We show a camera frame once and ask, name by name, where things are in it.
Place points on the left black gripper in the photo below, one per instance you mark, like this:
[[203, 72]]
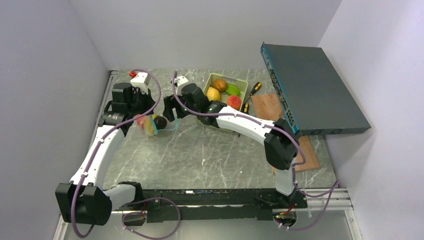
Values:
[[150, 102]]

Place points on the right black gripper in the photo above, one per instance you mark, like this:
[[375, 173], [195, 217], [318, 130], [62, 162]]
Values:
[[169, 104]]

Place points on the red orange mango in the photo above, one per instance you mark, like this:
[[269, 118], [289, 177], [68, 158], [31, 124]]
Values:
[[139, 120]]

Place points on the clear zip top bag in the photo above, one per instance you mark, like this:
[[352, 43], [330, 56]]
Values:
[[172, 126]]

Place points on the dark mangosteen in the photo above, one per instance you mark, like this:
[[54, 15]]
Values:
[[160, 122]]

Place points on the yellow green starfruit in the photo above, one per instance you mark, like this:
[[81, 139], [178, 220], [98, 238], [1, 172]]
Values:
[[149, 126]]

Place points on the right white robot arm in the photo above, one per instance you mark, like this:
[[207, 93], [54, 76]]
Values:
[[280, 145]]

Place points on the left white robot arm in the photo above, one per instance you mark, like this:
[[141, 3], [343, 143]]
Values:
[[83, 200]]

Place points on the yellow lemon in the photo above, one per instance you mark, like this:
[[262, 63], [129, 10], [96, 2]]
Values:
[[213, 94]]

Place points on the brown kiwi fruit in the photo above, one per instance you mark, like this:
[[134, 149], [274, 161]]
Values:
[[219, 84]]

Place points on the pink orange peach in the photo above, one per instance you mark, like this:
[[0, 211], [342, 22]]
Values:
[[234, 102]]

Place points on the pale green plastic basket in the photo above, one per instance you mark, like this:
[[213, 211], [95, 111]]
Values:
[[239, 84]]

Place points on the orange black screwdriver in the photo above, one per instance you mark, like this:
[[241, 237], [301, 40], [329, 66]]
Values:
[[255, 88]]

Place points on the brown wooden board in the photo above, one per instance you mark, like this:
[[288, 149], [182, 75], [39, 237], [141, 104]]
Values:
[[268, 107]]

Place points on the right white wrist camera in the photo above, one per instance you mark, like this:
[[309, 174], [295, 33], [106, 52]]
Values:
[[180, 82]]

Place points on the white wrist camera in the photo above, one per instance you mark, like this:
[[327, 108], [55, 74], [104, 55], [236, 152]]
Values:
[[180, 82], [140, 80]]

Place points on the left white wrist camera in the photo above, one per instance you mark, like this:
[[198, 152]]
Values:
[[140, 80]]

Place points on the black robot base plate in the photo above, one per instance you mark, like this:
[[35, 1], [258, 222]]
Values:
[[215, 204]]

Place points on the dark blue network switch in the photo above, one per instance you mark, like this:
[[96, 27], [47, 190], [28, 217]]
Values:
[[314, 99]]

